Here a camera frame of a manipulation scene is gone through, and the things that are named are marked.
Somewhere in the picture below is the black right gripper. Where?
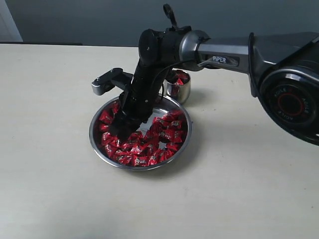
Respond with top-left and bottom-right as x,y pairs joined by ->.
109,62 -> 167,142

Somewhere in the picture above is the red candy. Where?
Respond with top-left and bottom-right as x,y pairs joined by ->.
99,110 -> 113,125
167,119 -> 184,130
174,78 -> 187,86
104,143 -> 118,159
143,136 -> 160,150
132,155 -> 149,167
165,142 -> 180,152

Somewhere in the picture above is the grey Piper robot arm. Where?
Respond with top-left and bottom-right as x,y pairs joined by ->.
110,29 -> 319,145

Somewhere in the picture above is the round stainless steel plate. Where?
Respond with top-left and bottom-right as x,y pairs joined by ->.
89,96 -> 192,172

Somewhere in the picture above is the small stainless steel cup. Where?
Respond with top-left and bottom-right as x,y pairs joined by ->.
164,69 -> 191,104

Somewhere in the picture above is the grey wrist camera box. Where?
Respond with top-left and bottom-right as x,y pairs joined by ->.
91,68 -> 133,96

